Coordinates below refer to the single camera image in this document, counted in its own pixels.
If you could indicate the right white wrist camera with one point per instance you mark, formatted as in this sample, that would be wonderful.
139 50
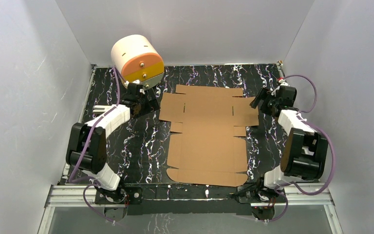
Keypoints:
281 83

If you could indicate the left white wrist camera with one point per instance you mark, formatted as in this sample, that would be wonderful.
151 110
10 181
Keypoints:
135 89

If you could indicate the aluminium front rail frame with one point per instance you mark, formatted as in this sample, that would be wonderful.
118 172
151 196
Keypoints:
172 209

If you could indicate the small white rectangular block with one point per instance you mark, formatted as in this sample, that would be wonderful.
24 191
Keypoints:
100 109

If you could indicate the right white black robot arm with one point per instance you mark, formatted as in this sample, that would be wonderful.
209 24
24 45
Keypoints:
304 154

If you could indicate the brown cardboard box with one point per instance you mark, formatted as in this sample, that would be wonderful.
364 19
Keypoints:
208 129

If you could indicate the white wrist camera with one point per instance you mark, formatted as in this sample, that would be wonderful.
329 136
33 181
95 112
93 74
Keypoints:
281 83
135 89

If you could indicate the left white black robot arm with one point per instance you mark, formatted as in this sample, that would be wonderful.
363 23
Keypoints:
87 147

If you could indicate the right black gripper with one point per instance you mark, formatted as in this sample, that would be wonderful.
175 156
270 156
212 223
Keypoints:
267 96

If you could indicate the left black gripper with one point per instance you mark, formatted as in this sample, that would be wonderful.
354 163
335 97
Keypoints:
140 93

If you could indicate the round white drawer cabinet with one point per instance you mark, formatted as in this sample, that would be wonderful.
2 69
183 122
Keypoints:
137 61

